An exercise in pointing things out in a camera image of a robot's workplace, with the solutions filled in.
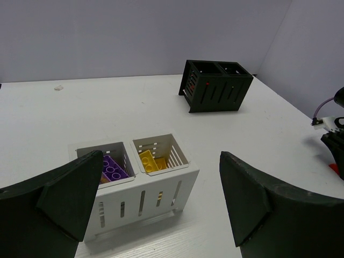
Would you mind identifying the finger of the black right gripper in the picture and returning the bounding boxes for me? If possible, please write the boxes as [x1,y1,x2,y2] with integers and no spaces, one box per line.
[321,131,343,180]

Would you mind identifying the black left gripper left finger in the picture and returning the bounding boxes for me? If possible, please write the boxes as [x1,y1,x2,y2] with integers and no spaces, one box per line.
[1,150,103,257]

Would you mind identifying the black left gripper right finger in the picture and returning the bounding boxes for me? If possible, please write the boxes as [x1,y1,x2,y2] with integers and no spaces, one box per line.
[219,152,343,257]

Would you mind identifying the red lego brick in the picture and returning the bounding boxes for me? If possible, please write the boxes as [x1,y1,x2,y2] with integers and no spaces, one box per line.
[329,163,340,175]

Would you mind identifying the purple orange lego piece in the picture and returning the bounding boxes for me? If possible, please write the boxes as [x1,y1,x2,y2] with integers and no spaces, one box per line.
[100,173,110,184]

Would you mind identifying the purple sloped lego brick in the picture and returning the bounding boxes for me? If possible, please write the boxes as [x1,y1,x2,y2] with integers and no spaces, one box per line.
[102,155,129,182]

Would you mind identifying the yellow long lego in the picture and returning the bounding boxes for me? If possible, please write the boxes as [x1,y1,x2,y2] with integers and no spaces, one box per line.
[139,150,159,173]

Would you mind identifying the yellow curved lego piece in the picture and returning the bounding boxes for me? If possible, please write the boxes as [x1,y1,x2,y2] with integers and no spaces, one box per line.
[155,157,168,170]

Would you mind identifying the white double bin container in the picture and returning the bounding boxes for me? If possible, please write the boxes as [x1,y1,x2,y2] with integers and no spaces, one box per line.
[68,130,199,242]

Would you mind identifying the small white debris piece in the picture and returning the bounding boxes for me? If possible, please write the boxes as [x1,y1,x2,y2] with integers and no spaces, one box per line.
[54,85,63,91]

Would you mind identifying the black double bin container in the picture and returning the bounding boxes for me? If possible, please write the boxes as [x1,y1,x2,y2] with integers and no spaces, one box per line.
[178,60,253,113]

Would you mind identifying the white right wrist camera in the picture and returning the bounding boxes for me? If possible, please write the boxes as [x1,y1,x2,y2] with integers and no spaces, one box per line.
[311,116,343,132]

